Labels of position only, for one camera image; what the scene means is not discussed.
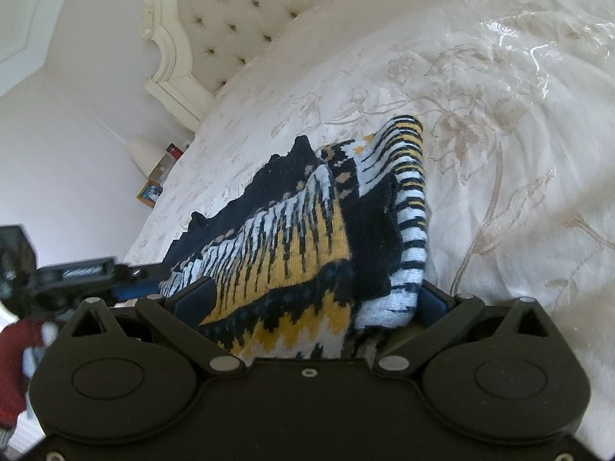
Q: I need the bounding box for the person's left forearm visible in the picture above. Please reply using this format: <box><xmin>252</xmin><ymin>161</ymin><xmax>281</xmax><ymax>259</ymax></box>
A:
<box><xmin>0</xmin><ymin>319</ymin><xmax>55</xmax><ymax>435</ymax></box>

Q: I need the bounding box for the white floral bedspread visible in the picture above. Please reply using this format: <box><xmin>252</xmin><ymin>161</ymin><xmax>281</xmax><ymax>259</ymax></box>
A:
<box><xmin>122</xmin><ymin>0</ymin><xmax>615</xmax><ymax>447</ymax></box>

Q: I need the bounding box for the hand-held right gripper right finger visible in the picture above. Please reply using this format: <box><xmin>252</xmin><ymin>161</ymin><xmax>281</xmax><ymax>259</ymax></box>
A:
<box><xmin>375</xmin><ymin>282</ymin><xmax>561</xmax><ymax>378</ymax></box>

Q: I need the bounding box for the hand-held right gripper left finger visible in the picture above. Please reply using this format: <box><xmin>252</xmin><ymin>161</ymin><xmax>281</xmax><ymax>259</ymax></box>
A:
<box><xmin>58</xmin><ymin>276</ymin><xmax>247</xmax><ymax>378</ymax></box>

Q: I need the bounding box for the patterned knit sweater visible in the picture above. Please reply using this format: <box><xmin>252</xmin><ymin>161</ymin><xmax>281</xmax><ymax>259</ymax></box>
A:
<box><xmin>158</xmin><ymin>115</ymin><xmax>428</xmax><ymax>361</ymax></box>

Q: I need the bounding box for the cream tufted headboard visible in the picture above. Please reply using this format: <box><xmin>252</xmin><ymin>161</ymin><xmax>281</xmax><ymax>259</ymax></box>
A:
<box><xmin>141</xmin><ymin>0</ymin><xmax>366</xmax><ymax>133</ymax></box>

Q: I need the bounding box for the white shade table lamp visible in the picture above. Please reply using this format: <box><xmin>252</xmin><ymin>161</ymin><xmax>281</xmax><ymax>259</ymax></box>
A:
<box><xmin>130</xmin><ymin>135</ymin><xmax>161</xmax><ymax>178</ymax></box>

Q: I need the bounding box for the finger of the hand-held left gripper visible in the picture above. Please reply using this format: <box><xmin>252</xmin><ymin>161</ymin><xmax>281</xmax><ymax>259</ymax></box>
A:
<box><xmin>111</xmin><ymin>282</ymin><xmax>164</xmax><ymax>301</ymax></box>
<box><xmin>114</xmin><ymin>262</ymin><xmax>172</xmax><ymax>284</ymax></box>

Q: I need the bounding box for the wooden photo frame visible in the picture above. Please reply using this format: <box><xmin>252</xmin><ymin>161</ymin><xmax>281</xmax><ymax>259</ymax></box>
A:
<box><xmin>137</xmin><ymin>180</ymin><xmax>164</xmax><ymax>208</ymax></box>

